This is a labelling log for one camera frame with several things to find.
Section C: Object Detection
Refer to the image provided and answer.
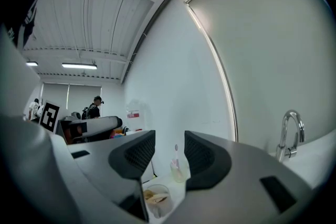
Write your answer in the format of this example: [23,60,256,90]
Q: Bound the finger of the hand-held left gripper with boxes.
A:
[68,115,123,137]

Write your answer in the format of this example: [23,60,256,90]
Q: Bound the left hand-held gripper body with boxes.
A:
[39,100,89,145]

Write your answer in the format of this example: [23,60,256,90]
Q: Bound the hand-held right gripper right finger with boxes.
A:
[152,130,320,224]

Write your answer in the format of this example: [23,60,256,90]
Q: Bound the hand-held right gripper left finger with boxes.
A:
[51,130,156,223]

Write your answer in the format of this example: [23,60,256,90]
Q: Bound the clear glass cup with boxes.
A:
[142,184,174,219]

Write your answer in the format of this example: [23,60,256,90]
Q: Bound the pink toothbrush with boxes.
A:
[170,144,182,175]

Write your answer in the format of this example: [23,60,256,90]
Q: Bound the narrow grey roller blind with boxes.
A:
[43,83,70,111]
[68,84,102,117]

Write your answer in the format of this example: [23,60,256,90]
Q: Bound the clear water bottle red label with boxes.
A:
[125,99,149,124]

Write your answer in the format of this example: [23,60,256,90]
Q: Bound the chrome faucet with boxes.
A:
[275,109,306,164]

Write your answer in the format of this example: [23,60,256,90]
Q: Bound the white washbasin counter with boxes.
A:
[141,129,336,208]

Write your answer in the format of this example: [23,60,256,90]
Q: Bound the person's black shirt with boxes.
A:
[0,0,40,48]

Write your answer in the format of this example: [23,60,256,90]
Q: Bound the wall mirror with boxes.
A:
[184,0,334,144]

